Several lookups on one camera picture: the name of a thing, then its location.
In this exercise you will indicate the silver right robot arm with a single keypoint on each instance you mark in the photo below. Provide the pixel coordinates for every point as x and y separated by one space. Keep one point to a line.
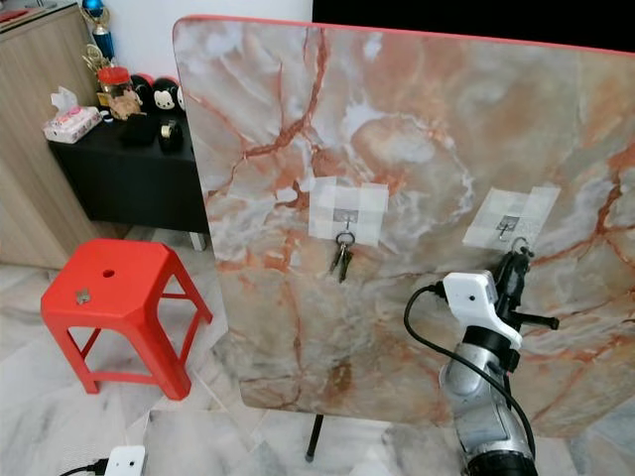
476 407

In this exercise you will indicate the taped metal wall hook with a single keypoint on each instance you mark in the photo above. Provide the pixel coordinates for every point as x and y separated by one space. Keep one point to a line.
511 210
347 201

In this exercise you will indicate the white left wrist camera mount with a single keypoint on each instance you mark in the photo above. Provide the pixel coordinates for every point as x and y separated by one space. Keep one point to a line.
125 462

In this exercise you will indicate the small grey square piece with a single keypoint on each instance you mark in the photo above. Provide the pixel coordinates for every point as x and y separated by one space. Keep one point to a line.
83 296

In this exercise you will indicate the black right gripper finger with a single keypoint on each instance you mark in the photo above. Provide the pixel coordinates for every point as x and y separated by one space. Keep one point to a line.
520 273
505 274

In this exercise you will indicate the black fabric pouch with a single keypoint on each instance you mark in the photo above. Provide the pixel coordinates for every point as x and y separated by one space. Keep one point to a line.
137 134

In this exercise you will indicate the black mouse plush ball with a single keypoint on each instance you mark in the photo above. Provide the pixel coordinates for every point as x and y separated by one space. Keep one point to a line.
165 96

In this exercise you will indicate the black metal table leg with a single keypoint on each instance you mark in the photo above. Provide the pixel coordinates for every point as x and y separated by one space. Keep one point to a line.
315 438

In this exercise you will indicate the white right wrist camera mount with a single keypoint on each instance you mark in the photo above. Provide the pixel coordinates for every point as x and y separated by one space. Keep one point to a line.
471 295

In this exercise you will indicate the pink white tissue pack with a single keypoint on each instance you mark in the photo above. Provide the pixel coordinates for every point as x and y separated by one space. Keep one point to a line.
71 124

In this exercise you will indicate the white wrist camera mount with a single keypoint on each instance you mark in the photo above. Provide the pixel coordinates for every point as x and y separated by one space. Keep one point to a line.
125 462
471 295

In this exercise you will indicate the red bow mouse plush ball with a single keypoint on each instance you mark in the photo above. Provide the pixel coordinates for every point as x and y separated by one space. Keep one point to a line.
142 89

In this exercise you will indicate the black and gold tape dispenser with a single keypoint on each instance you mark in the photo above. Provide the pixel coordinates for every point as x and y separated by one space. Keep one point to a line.
171 136

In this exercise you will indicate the black low sideboard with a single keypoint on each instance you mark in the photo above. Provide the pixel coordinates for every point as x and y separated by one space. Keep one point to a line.
129 188

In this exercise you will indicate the clear jar with red lid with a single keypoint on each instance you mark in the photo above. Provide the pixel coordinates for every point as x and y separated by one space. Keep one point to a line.
114 94

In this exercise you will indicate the flat red object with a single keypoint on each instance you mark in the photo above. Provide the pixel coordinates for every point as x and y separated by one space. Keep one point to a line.
12 14

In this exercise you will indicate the marble pattern table top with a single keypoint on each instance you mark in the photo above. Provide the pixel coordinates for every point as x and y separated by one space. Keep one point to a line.
407 347

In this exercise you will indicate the gold and blue trophy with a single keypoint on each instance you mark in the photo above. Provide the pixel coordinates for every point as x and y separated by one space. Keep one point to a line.
104 42

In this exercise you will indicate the light wooden cabinet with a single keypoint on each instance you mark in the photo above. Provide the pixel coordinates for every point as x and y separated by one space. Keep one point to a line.
30 149

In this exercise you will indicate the red plastic stool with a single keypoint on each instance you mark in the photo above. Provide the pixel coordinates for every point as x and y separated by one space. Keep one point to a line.
109 293

